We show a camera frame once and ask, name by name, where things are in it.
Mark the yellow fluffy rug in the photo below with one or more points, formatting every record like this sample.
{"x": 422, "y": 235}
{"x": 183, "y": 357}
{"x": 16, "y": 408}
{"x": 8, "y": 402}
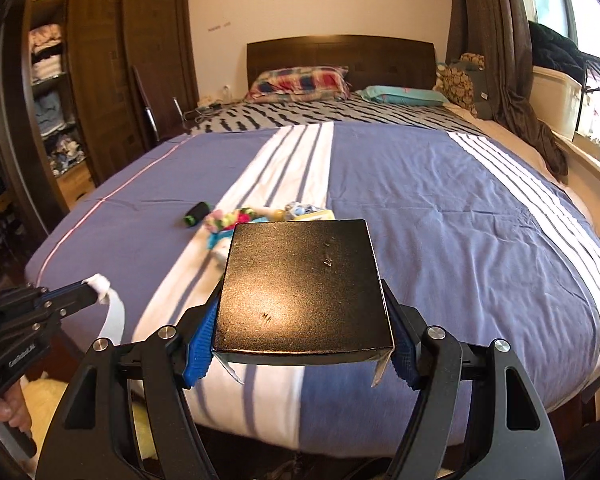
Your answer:
{"x": 42, "y": 397}

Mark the black green cylinder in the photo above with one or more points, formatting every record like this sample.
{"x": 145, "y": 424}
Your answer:
{"x": 196, "y": 214}

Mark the black box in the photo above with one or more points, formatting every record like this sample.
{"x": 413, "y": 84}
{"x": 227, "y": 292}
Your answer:
{"x": 302, "y": 293}

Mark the plaid red blue pillow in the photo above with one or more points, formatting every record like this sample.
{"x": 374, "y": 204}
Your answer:
{"x": 300, "y": 84}

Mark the dark wooden wardrobe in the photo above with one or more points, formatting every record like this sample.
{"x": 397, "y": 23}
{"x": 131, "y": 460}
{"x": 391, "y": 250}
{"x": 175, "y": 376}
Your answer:
{"x": 106, "y": 40}

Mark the brown patterned bag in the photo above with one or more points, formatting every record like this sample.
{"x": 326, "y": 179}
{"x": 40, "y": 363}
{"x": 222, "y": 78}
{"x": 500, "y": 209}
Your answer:
{"x": 463, "y": 83}

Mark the black jacket on box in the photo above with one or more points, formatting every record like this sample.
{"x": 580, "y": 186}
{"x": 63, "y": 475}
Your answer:
{"x": 556, "y": 52}

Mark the blue snack packet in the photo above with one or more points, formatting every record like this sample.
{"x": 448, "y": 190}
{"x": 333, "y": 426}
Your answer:
{"x": 214, "y": 238}

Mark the teal pillow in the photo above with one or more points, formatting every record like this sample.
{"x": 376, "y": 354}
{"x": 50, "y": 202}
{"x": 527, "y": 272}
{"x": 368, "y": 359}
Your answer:
{"x": 402, "y": 96}

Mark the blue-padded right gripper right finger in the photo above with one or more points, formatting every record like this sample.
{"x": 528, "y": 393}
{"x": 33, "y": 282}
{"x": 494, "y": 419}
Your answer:
{"x": 508, "y": 434}

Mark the yellow cream bottle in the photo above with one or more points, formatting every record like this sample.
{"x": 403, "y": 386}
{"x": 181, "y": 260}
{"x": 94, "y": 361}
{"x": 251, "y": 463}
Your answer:
{"x": 320, "y": 215}

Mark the black white patterned sheet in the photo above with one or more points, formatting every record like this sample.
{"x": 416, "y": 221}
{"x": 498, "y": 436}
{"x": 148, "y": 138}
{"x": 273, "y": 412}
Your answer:
{"x": 245, "y": 116}

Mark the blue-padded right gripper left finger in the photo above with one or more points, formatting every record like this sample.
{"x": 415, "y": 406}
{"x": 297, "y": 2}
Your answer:
{"x": 167, "y": 363}

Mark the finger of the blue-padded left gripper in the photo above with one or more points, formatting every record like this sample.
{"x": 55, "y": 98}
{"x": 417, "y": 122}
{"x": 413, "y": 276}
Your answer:
{"x": 62, "y": 308}
{"x": 74, "y": 291}

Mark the brown curtain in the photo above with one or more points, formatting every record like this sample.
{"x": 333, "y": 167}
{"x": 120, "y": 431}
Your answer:
{"x": 499, "y": 30}

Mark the dark wooden headboard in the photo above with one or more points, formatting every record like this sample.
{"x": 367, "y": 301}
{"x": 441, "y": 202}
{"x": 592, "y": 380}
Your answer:
{"x": 370, "y": 60}

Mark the white storage box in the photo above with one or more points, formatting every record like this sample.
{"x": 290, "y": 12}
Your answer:
{"x": 555, "y": 98}

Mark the person's left hand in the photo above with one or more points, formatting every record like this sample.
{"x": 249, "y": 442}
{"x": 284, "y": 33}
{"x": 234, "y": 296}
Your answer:
{"x": 13, "y": 409}

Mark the pink yellow candy wrappers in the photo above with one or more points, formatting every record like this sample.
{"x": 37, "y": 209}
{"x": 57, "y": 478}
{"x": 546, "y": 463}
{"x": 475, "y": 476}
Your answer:
{"x": 218, "y": 220}

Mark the white paper strip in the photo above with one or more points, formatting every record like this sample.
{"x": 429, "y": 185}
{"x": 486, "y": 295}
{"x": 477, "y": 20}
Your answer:
{"x": 114, "y": 322}

